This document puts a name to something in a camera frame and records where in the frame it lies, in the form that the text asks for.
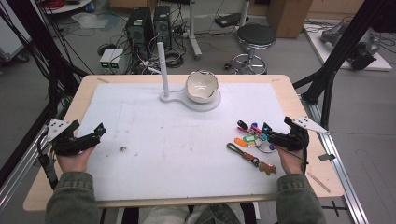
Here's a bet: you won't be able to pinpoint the black tape cross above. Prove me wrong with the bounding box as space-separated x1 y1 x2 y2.
320 200 348 217

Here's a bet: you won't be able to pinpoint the large black computer tower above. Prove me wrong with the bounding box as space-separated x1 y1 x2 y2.
125 7 154 59

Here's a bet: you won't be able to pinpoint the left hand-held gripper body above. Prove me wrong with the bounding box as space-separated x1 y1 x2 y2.
46 119 94 157

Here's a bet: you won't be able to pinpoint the black round stool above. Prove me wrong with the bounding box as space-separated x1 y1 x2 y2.
223 22 277 75

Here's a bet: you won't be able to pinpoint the white stand with pole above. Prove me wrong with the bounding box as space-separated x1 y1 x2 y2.
156 41 222 113

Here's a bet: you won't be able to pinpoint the key ring with colourful tags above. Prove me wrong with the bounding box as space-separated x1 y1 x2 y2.
236 119 278 154

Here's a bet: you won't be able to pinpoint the small black computer tower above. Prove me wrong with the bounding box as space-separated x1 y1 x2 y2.
153 4 173 49

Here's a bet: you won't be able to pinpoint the right hand-held gripper cable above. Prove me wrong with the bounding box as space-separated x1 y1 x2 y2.
275 146 310 175

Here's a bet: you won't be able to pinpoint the coiled black cable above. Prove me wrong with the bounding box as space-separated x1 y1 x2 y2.
164 49 185 69

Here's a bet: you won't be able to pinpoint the person's right hand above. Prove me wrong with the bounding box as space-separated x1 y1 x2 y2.
276 148 304 175

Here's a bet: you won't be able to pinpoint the black metal frame with cables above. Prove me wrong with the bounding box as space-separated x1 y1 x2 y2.
0 0 88 188

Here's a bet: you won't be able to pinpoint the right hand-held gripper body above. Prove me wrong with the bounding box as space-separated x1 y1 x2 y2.
270 116 331 152

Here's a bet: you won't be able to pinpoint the person's left hand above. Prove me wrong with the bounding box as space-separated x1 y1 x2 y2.
56 147 96 174

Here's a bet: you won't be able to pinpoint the person's legs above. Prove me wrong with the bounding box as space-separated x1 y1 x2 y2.
138 202 247 224

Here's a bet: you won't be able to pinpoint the grey robot equipment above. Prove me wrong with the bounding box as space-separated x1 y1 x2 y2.
320 21 382 71

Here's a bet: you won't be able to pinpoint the brown wooden cabinet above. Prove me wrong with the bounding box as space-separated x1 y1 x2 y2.
266 0 314 39

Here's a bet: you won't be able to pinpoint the aluminium rail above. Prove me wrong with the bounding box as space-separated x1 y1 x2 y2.
0 124 57 213
300 92 370 224

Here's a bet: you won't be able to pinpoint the white table leg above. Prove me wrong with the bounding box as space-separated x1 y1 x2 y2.
186 0 203 61

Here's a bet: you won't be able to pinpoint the flat black box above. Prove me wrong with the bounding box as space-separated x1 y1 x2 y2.
214 12 250 28

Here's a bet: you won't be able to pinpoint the wooden table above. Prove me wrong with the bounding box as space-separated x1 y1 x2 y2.
22 74 345 213

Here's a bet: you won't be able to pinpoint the white eggshell-shaped bowl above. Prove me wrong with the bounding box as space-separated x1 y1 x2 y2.
185 69 219 105

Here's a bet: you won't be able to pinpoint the white power supply box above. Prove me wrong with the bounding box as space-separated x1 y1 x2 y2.
99 49 116 70
109 49 125 70

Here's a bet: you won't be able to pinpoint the clear plastic sheet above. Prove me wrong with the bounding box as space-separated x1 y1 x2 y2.
71 12 120 31

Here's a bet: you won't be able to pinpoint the thin wooden stick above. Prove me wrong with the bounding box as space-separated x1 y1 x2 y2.
307 172 332 194

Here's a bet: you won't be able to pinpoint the white platform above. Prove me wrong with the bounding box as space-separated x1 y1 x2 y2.
303 22 392 72

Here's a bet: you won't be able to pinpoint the white mat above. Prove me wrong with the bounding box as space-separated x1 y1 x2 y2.
75 81 304 202

